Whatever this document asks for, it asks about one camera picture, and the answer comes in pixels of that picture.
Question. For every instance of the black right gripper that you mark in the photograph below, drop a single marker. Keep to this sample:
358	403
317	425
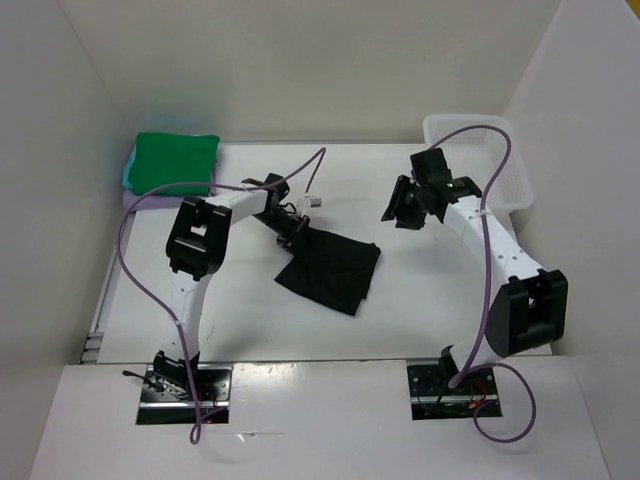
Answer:
395	198

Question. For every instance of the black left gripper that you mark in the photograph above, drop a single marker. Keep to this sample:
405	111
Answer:
299	223

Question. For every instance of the black t shirt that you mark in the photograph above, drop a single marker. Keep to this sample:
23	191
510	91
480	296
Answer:
330	269

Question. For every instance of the purple t shirt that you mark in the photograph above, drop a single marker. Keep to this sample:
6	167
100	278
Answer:
166	199

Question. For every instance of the green t shirt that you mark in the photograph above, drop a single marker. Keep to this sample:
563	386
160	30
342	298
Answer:
166	158

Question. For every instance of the cyan t shirt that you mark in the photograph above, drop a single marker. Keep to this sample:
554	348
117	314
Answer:
127	170

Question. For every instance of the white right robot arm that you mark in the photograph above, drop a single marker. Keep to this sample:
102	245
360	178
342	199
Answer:
524	303

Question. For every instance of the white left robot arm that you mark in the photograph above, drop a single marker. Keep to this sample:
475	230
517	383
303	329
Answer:
196	249

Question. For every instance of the white plastic laundry basket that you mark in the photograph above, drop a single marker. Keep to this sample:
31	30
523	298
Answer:
474	146

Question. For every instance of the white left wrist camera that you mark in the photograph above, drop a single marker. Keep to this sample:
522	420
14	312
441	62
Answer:
308	202

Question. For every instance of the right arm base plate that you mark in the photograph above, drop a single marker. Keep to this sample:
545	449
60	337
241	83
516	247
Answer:
432	399

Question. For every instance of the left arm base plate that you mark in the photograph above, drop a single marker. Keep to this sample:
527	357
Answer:
159	404

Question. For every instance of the aluminium table edge rail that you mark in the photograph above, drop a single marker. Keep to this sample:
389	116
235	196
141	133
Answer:
247	316

